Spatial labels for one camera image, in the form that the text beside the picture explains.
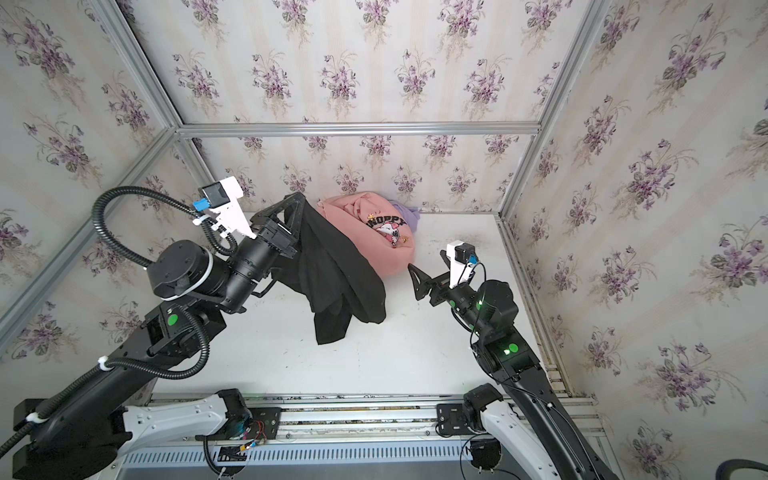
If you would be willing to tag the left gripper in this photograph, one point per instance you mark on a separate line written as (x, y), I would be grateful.
(278, 234)

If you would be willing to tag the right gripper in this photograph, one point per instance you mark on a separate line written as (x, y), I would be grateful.
(439, 286)

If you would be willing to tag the black cloth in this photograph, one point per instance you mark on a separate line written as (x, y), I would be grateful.
(336, 279)

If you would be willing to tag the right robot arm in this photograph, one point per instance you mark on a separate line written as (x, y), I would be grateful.
(519, 408)

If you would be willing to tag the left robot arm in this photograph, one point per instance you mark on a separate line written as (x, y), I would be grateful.
(91, 423)

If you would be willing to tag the purple cloth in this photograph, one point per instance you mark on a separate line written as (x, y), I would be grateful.
(410, 215)

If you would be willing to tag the pink printed sweatshirt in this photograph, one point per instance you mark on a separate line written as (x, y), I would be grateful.
(375, 227)

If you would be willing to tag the white vent grille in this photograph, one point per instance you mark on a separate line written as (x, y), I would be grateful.
(302, 454)

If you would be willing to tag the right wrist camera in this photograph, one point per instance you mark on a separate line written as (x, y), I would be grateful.
(461, 259)

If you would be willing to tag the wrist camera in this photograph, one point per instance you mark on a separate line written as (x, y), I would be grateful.
(461, 259)
(219, 203)

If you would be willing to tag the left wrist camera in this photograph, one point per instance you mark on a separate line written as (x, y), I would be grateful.
(219, 203)

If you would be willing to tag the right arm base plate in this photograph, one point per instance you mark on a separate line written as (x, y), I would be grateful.
(464, 417)

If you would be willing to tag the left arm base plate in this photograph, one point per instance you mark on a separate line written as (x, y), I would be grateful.
(242, 422)

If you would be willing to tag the aluminium rail base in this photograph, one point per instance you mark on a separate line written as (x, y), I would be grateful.
(348, 417)

